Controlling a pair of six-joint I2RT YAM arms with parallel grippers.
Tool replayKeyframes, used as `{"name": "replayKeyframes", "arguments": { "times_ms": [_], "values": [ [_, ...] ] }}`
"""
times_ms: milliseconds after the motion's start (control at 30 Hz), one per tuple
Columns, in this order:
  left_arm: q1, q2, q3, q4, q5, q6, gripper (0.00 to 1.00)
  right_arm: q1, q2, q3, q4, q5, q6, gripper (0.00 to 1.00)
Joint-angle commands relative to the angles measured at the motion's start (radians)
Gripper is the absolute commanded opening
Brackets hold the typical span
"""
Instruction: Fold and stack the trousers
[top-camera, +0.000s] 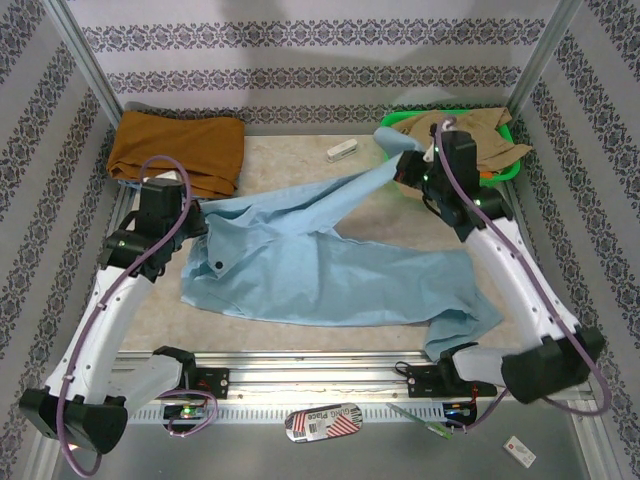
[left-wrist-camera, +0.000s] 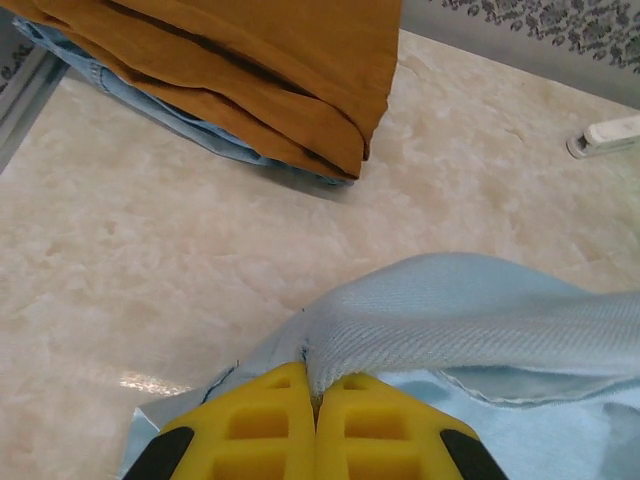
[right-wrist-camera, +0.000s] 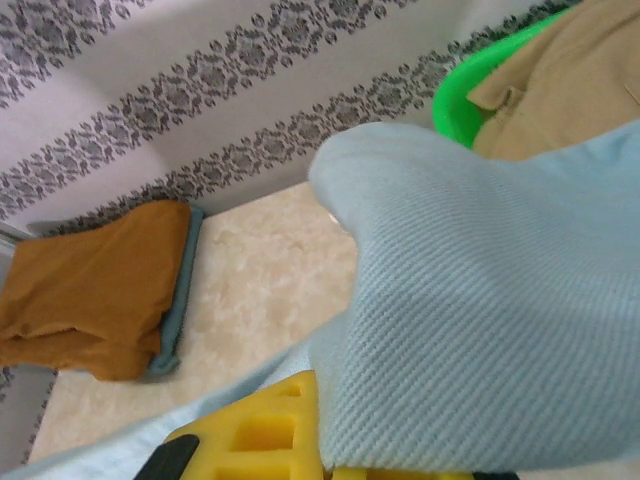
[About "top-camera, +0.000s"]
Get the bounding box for light blue trousers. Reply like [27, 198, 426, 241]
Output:
[179, 127, 502, 362]

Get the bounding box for beige trousers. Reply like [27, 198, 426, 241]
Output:
[390, 107, 534, 174]

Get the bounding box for brown folded trousers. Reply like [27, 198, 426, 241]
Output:
[106, 109, 246, 200]

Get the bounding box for green plastic basket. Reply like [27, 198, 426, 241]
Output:
[379, 108, 522, 199]

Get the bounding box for small white device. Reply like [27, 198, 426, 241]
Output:
[326, 140, 359, 163]

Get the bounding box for circuit board with green light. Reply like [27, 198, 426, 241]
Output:
[164, 403, 207, 421]

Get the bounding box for green pen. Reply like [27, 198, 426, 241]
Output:
[385, 402, 453, 441]

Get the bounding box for striped flag sticker label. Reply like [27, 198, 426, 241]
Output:
[283, 402, 365, 444]

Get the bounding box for small white card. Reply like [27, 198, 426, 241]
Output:
[502, 435, 538, 469]

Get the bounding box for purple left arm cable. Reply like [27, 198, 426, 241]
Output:
[55, 155, 219, 476]

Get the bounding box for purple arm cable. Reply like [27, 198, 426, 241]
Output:
[55, 155, 219, 476]
[432, 115, 612, 434]

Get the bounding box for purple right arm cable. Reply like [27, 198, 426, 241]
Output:
[432, 115, 612, 434]

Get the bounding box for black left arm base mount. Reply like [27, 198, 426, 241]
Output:
[192, 367, 231, 401]

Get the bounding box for aluminium frame post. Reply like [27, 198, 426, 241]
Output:
[507, 0, 584, 119]
[42, 0, 124, 124]

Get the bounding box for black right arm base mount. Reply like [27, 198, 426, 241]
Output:
[397, 362, 454, 400]

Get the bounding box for grey slotted cable duct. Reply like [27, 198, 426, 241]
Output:
[124, 402, 476, 425]

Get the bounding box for aluminium mounting rail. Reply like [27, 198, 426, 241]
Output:
[112, 349, 594, 401]

